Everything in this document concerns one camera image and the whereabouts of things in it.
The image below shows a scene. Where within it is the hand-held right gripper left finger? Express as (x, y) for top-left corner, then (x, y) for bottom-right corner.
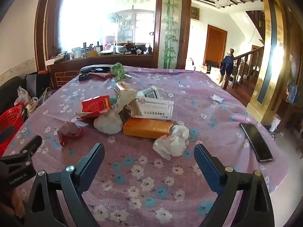
(24, 143), (106, 227)

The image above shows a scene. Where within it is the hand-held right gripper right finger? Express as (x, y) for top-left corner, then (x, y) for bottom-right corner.
(194, 143), (278, 227)

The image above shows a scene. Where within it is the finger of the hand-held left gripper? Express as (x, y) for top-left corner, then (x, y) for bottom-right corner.
(14, 135), (42, 159)
(0, 126), (15, 143)

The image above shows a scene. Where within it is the red plastic mesh basket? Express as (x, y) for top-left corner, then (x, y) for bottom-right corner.
(0, 106), (24, 150)

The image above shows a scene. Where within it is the red wrapper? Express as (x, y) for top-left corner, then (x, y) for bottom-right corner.
(57, 120), (83, 146)

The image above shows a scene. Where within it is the white plastic bag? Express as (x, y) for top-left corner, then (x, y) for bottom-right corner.
(153, 123), (190, 160)

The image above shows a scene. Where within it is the white plastic bag lump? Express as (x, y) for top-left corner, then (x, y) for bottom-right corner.
(93, 112), (123, 135)

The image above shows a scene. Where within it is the torn red carton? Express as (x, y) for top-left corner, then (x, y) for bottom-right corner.
(76, 95), (112, 123)

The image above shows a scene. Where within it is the orange cardboard box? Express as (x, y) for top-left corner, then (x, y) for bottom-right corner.
(123, 118), (173, 139)

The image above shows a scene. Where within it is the beige red-printed plastic bag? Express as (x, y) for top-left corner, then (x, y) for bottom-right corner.
(114, 82), (138, 116)

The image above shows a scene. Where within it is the long white medicine box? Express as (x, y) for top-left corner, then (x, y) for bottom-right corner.
(130, 96), (174, 119)

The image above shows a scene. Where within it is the small white blue box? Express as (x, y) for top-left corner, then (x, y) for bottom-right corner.
(138, 86), (164, 98)

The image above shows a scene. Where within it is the person's left hand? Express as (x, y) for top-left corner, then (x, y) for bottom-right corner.
(3, 190), (25, 220)

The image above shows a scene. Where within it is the clear plastic bag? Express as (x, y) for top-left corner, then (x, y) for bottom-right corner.
(14, 86), (32, 107)

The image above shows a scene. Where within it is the black sofa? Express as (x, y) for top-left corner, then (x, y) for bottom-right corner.
(0, 76), (26, 116)

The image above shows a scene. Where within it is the black smartphone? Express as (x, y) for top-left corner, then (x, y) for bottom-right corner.
(241, 122), (273, 162)

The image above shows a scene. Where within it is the purple floral tablecloth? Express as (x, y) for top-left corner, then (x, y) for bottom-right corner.
(2, 66), (288, 227)

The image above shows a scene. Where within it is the black paper bag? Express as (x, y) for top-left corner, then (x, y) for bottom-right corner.
(26, 73), (49, 97)

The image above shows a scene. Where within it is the green cloth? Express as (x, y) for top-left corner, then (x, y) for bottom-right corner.
(111, 63), (126, 80)

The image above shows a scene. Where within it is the dark blue jacket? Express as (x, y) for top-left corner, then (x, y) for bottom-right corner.
(220, 55), (235, 76)

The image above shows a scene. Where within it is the blue plastic bag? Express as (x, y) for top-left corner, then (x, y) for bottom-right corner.
(286, 82), (299, 103)

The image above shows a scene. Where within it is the wooden stair railing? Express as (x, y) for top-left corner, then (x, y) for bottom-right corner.
(223, 46), (264, 90)

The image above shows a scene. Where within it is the wooden door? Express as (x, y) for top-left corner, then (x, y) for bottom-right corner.
(204, 25), (228, 64)

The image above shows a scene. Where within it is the bamboo painted pillar panel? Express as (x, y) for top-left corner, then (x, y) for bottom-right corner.
(162, 0), (183, 69)

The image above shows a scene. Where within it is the wooden staircase flight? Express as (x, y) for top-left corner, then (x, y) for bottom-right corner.
(246, 11), (266, 45)

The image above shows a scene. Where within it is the golden door frame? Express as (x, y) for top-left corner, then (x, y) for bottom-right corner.
(246, 0), (284, 123)

